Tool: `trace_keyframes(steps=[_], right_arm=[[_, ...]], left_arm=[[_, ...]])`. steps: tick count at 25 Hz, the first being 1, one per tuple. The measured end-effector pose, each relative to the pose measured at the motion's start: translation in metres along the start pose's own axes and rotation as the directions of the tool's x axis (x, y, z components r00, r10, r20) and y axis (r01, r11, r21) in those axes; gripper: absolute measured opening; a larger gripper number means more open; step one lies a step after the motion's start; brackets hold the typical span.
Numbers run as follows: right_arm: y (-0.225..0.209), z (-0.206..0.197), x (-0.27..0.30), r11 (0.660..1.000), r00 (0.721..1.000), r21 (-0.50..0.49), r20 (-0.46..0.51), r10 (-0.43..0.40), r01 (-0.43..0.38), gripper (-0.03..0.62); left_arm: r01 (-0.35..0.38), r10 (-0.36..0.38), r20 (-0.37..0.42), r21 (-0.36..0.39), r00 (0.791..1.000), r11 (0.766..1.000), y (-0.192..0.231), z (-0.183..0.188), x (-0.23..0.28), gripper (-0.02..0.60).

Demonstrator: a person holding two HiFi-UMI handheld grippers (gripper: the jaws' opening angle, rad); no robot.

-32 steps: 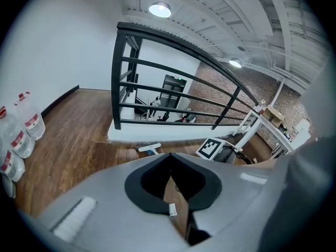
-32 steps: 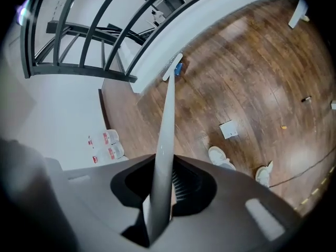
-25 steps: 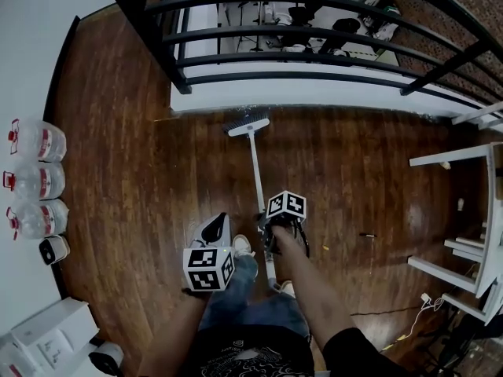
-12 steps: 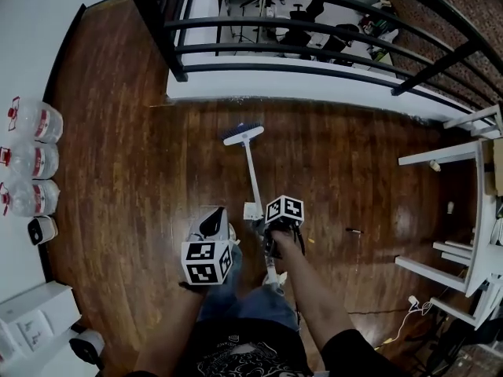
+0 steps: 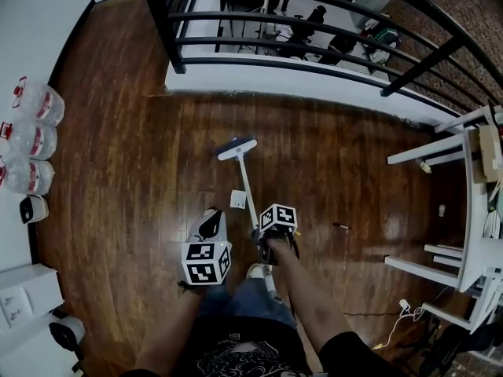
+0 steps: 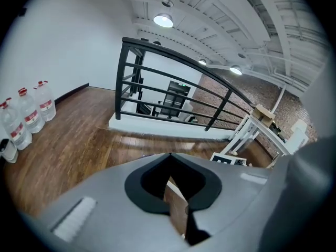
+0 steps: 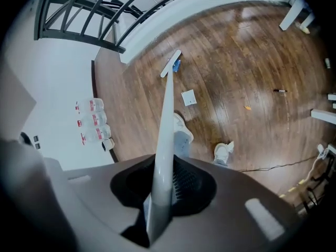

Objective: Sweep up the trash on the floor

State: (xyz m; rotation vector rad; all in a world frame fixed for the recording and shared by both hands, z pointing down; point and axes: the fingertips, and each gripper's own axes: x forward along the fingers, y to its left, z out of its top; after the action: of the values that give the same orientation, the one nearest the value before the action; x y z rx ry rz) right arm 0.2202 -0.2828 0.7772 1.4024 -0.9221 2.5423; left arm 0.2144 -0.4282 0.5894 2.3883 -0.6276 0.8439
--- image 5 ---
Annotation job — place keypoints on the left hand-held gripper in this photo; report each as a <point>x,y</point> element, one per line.
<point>198,267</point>

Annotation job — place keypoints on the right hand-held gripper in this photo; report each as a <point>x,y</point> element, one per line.
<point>277,218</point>

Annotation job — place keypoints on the white paper scrap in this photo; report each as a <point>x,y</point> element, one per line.
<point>238,199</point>

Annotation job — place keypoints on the white broom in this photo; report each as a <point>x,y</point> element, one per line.
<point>245,179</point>

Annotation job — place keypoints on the person's right forearm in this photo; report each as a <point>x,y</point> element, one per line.
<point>318,308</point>

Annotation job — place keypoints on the person's right hand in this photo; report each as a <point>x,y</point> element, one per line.
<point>281,249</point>

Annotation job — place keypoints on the person's right white shoe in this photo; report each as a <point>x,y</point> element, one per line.
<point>254,271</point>

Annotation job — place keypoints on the person's blue jeans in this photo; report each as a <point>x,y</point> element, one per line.
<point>251,301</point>

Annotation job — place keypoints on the person's black printed t-shirt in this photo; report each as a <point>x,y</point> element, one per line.
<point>251,356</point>

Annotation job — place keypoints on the white power strip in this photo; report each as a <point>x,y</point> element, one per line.
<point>404,306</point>

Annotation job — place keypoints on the yellow black striped tape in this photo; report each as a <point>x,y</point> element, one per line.
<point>379,345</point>

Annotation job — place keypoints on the small white bin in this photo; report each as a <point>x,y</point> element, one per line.
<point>35,209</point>

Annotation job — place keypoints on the small plastic bottle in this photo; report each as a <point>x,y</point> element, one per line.
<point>424,166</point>

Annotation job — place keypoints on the grey bin with black bag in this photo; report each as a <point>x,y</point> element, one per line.
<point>67,336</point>

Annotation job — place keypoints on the small white cup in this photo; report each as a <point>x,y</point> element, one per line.
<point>443,210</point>

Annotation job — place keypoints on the white water dispenser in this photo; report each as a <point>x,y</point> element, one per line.
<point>33,289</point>

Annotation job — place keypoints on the white table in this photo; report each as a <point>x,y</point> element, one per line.
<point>471,226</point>

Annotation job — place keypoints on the black office chair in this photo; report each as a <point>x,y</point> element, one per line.
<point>316,16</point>

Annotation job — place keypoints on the green white bag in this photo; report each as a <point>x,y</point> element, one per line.
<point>383,37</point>

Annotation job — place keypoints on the brown cardboard box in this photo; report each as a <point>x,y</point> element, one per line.
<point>487,151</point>

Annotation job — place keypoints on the black metal railing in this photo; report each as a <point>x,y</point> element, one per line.
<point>444,59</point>

